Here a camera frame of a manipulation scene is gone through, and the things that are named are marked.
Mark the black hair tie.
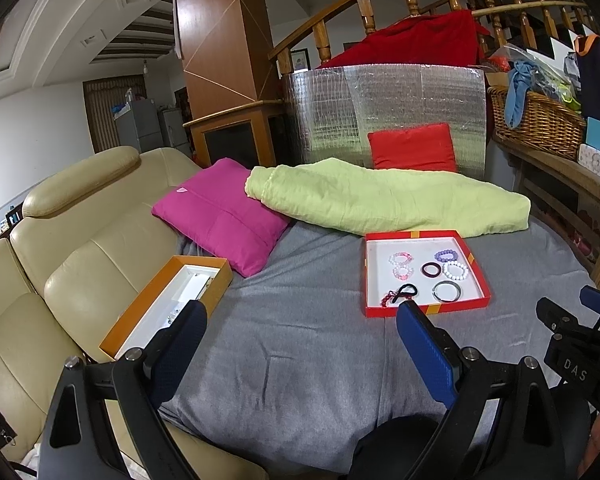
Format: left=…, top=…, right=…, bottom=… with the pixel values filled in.
left=385, top=284, right=421, bottom=307

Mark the wooden bench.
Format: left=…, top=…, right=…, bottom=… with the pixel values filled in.
left=492, top=135, right=600, bottom=291

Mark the red fabric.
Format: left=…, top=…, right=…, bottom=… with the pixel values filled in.
left=316, top=10, right=486, bottom=68

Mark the wicker basket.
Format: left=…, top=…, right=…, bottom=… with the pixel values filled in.
left=487, top=85, right=588, bottom=161

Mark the orange box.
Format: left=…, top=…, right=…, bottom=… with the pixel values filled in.
left=99, top=255, right=233, bottom=361

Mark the grey refrigerator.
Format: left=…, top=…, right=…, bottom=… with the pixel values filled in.
left=116, top=100, right=163, bottom=153

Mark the red shallow box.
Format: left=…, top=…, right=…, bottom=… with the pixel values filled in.
left=364, top=230, right=492, bottom=319

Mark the magenta pillow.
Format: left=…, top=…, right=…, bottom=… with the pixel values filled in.
left=151, top=157, right=292, bottom=278

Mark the wooden cabinet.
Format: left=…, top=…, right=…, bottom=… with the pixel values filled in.
left=182, top=100, right=291, bottom=168

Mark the white cloth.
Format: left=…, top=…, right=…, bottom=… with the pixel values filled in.
left=22, top=440, right=146, bottom=480

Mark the beige leather sofa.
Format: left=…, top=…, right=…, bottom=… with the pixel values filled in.
left=0, top=146, right=271, bottom=480

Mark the wooden pillar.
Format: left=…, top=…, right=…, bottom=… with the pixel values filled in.
left=172, top=0, right=276, bottom=123

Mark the silver foil mat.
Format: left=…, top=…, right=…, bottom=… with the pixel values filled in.
left=281, top=64, right=488, bottom=181

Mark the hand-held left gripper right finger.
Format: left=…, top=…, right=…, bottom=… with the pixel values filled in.
left=396, top=300, right=581, bottom=480

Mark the wooden stair railing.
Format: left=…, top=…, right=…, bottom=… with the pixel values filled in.
left=267, top=0, right=600, bottom=78

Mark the blue cloth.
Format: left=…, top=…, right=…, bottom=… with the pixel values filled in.
left=504, top=60, right=541, bottom=130

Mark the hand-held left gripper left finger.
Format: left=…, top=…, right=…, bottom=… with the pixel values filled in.
left=37, top=300, right=208, bottom=480

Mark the pile of plastic bags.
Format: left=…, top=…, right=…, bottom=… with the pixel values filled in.
left=485, top=42, right=583, bottom=111

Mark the white refrigerator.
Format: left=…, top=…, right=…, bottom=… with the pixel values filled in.
left=157, top=106, right=193, bottom=158

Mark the silver and brown bangle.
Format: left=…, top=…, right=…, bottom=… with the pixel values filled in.
left=431, top=280, right=463, bottom=304

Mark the yellow-green folded blanket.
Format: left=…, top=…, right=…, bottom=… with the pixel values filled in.
left=244, top=157, right=532, bottom=238

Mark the grey bed sheet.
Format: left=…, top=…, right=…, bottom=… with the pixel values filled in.
left=157, top=220, right=600, bottom=476

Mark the patterned white box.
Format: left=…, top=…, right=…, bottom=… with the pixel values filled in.
left=577, top=143, right=600, bottom=181

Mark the red pillow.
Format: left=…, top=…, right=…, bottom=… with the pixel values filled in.
left=367, top=122, right=457, bottom=172

